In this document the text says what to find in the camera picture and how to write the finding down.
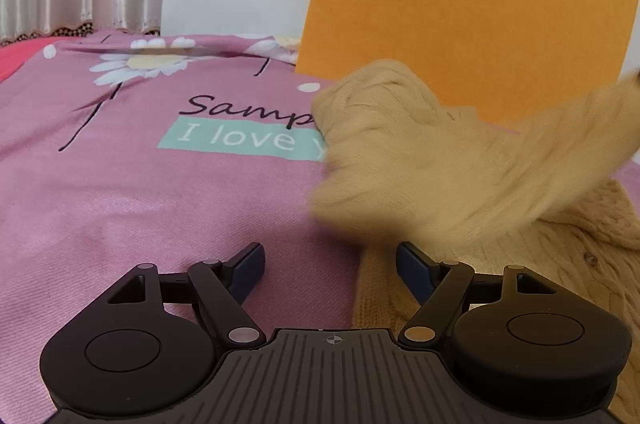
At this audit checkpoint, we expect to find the orange board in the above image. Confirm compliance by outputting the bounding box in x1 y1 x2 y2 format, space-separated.
296 0 640 135

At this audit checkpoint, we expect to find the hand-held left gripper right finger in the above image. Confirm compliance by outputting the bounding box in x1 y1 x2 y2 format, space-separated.
396 241 553 350

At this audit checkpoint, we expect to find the tan cable-knit sweater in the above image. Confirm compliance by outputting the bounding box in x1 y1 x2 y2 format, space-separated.
310 58 640 424

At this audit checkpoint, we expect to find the red cloth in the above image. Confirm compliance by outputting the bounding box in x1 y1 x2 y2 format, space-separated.
0 35 51 82

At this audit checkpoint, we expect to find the pink floral printed bedsheet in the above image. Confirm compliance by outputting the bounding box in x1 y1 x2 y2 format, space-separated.
0 29 640 424

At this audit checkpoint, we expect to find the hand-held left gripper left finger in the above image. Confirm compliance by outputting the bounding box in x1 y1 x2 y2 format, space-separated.
106 242 267 349

